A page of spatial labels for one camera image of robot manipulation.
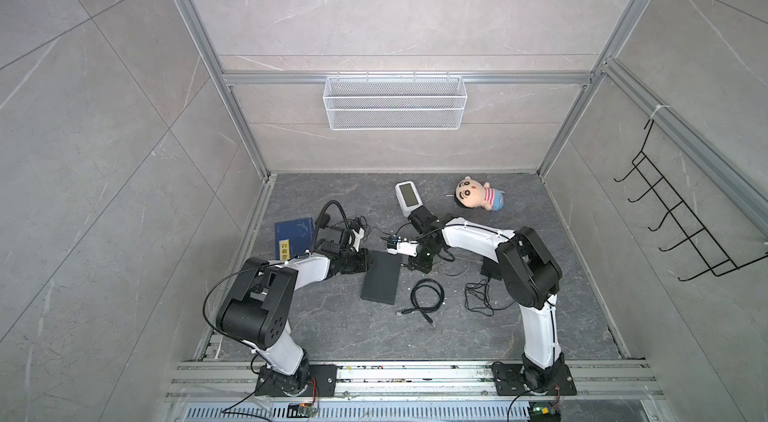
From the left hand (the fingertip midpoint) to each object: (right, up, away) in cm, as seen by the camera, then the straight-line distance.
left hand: (374, 255), depth 93 cm
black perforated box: (+2, -7, -2) cm, 8 cm away
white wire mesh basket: (+6, +51, +8) cm, 52 cm away
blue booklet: (-27, +6, +10) cm, 29 cm away
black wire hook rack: (+71, +11, -30) cm, 78 cm away
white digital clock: (+12, +19, +14) cm, 26 cm away
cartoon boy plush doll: (+34, +20, +11) cm, 41 cm away
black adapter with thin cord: (-18, +10, +10) cm, 23 cm away
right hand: (+12, -2, +3) cm, 13 cm away
